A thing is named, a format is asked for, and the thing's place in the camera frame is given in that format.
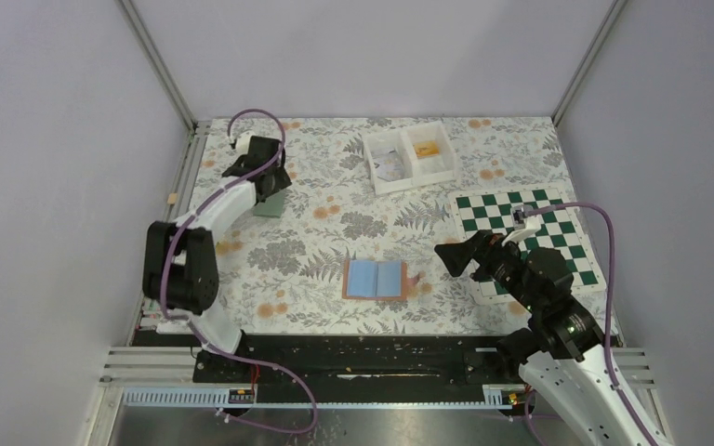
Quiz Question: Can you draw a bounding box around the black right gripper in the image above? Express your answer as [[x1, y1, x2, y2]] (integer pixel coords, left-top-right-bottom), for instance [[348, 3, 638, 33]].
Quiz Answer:
[[433, 229, 541, 313]]

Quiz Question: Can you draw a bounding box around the white VIP credit card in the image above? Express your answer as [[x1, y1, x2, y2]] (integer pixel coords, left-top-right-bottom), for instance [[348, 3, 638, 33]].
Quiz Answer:
[[373, 151, 406, 182]]

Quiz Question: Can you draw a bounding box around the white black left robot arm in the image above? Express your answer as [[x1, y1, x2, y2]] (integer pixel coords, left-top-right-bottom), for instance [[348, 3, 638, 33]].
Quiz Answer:
[[142, 133, 291, 382]]

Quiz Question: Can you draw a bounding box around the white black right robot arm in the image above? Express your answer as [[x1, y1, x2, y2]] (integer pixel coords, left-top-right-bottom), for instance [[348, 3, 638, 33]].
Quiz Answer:
[[434, 230, 671, 445]]

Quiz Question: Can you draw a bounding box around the gold credit card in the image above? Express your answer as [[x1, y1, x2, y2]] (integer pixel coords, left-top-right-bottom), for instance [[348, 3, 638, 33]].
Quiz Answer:
[[413, 140, 440, 159]]

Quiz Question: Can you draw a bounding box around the green white chessboard mat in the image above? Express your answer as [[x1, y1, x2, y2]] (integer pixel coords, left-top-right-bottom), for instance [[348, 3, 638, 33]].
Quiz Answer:
[[448, 182, 606, 295]]

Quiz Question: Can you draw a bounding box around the floral tablecloth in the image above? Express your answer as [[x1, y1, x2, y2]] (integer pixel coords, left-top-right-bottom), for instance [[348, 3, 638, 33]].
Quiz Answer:
[[192, 117, 575, 335]]

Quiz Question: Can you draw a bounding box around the white two-compartment plastic bin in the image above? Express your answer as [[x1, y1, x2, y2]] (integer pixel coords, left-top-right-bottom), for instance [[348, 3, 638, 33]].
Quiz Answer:
[[362, 122, 459, 195]]

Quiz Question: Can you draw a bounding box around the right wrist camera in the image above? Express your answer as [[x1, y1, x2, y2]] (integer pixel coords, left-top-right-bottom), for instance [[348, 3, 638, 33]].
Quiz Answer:
[[502, 204, 543, 246]]

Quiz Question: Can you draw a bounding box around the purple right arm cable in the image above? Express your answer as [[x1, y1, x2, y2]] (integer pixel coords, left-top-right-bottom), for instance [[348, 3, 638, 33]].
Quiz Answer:
[[520, 202, 663, 446]]

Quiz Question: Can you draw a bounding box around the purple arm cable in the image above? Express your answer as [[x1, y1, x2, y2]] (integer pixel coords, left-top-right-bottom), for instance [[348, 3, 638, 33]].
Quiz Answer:
[[158, 109, 322, 437], [520, 202, 663, 446]]

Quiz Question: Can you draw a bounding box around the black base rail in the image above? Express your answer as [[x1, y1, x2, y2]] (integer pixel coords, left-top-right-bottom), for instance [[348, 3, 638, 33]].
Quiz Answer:
[[128, 332, 623, 411]]

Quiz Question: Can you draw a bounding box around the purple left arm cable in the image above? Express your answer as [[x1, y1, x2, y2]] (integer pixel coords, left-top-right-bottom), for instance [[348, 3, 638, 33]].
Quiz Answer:
[[158, 109, 322, 437]]

